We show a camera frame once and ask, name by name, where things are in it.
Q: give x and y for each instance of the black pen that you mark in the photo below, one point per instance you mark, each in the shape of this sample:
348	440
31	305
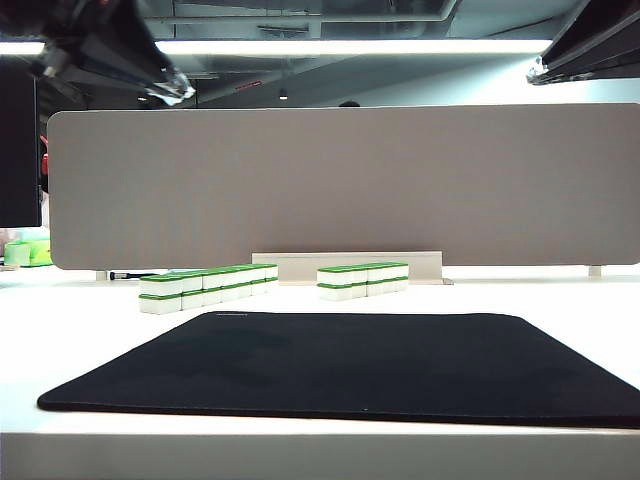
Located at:
122	274

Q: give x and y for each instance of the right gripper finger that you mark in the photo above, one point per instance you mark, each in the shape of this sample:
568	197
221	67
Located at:
600	65
600	30

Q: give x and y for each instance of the green and white box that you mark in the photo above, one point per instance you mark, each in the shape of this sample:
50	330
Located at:
17	253

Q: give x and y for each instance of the green bag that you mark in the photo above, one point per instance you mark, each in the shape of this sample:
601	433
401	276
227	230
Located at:
41	251

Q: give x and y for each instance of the person in red clothing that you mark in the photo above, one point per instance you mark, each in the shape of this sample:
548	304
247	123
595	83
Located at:
45	167

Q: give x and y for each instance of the white divider foot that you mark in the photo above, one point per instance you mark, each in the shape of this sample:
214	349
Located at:
101	275
595	271

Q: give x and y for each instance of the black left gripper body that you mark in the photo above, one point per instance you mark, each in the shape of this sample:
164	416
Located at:
65	25

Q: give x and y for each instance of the red ceiling sign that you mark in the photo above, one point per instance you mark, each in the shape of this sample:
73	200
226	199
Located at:
249	85

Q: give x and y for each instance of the black rectangular desk mat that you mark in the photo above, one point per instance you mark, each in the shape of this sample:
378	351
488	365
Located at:
325	370

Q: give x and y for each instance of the grey fabric divider panel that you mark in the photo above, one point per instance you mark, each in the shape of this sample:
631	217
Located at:
350	190

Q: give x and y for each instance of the black monitor panel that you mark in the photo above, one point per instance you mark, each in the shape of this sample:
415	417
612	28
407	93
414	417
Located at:
20	150

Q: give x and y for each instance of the dark-haired person head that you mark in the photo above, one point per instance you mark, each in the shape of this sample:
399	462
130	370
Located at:
350	104

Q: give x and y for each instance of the round ceiling spot lamp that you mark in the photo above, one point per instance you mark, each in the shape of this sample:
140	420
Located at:
282	95

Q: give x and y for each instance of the long ceiling light strip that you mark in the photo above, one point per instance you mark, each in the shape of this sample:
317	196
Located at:
350	47

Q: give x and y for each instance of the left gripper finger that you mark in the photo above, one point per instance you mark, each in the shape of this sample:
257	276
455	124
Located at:
115	62
150	55

